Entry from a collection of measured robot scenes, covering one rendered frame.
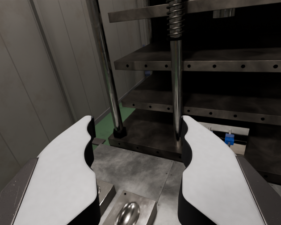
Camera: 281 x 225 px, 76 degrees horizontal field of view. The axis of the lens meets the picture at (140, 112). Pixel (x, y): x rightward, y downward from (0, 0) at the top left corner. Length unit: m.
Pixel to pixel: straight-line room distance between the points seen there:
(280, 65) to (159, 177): 0.71
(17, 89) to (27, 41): 0.49
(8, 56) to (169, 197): 1.86
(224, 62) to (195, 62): 0.13
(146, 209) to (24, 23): 2.04
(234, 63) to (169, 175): 0.60
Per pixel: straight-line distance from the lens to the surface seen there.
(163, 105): 1.06
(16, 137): 2.24
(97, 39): 1.04
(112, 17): 1.09
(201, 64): 0.92
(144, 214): 0.77
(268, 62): 0.92
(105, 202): 0.87
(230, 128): 1.05
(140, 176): 0.97
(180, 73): 0.92
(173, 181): 0.94
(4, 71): 2.13
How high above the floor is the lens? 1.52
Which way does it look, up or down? 29 degrees down
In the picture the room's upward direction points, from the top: 8 degrees counter-clockwise
